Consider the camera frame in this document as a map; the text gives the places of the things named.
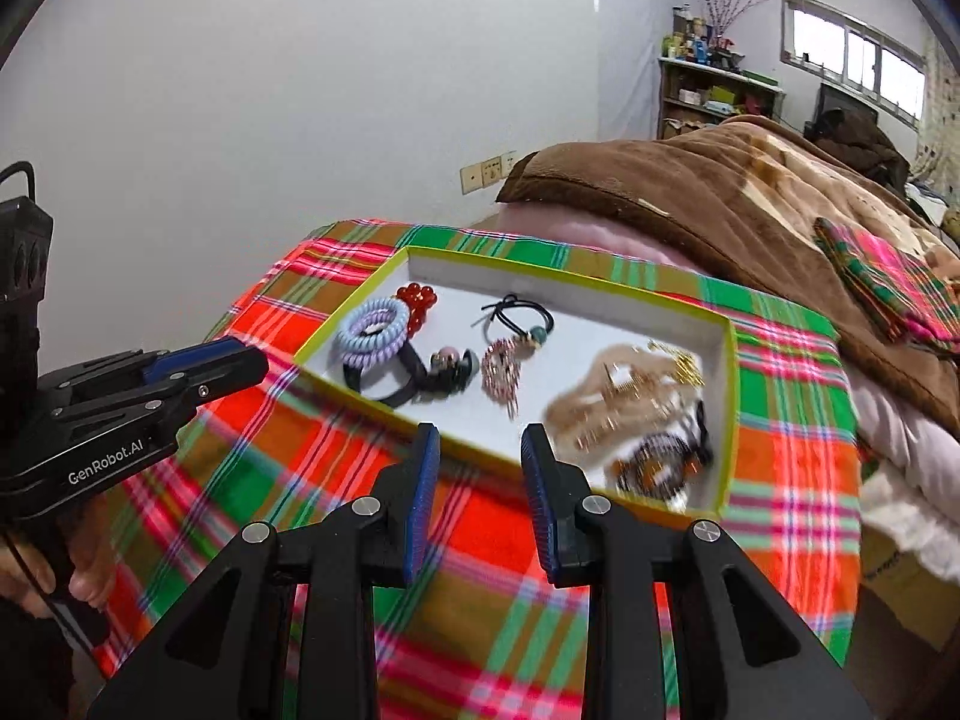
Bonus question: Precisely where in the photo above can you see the wall power sockets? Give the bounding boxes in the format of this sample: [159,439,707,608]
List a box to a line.
[459,151,516,195]

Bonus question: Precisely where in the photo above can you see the folded plaid cloth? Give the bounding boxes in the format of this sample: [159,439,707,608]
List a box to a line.
[814,218,958,358]

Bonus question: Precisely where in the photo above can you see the patterned curtain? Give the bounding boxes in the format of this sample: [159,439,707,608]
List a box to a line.
[913,31,960,205]

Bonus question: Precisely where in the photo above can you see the yellow-green white tray box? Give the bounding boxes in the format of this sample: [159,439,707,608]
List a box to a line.
[295,245,739,527]

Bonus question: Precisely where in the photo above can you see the translucent pink hair claw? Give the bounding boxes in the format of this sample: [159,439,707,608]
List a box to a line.
[542,344,704,455]

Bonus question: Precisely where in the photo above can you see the lilac spiral hair tie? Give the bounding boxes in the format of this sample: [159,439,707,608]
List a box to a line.
[337,297,412,355]

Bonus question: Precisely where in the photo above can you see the red green plaid cloth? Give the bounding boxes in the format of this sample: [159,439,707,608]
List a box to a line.
[96,220,861,718]

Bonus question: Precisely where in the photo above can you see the white spiral hair tie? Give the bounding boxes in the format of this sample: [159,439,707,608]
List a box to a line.
[335,328,410,373]

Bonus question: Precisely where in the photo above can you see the pink bed sheet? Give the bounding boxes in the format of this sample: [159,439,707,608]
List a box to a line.
[494,203,703,275]

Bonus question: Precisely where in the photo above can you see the red bead bracelet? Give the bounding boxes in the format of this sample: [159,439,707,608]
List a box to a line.
[395,281,440,338]

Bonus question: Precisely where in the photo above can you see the person left hand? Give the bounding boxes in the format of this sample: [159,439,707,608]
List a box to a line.
[0,492,119,620]

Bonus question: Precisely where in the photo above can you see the gold chain bracelet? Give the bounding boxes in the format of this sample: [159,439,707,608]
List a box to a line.
[647,340,706,391]

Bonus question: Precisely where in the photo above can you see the black wristband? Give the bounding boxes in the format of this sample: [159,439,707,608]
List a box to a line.
[342,343,428,410]

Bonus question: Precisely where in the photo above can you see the barred window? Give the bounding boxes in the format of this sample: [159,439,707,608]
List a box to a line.
[781,0,926,130]

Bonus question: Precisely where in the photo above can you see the black cord pendant hair tie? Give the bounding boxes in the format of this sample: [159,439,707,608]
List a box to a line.
[472,292,557,350]

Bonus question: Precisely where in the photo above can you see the brown fleece blanket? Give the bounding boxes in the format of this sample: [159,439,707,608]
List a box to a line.
[498,115,958,433]

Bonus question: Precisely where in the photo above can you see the cardboard bed base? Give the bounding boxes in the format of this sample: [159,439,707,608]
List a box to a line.
[861,528,958,652]

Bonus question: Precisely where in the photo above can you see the dark clothes on chair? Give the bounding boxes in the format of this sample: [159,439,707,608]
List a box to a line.
[804,83,910,199]

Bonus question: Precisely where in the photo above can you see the white floral duvet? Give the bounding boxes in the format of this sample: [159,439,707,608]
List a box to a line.
[844,364,958,585]

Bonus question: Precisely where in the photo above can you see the pink branch vase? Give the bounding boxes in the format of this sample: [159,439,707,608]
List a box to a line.
[694,0,775,47]

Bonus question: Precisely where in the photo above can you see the dark wooden shelf unit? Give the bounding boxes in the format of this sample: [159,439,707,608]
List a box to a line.
[656,57,786,140]

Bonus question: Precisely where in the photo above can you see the silver rhinestone brooch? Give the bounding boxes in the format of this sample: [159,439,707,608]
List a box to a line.
[482,338,521,419]

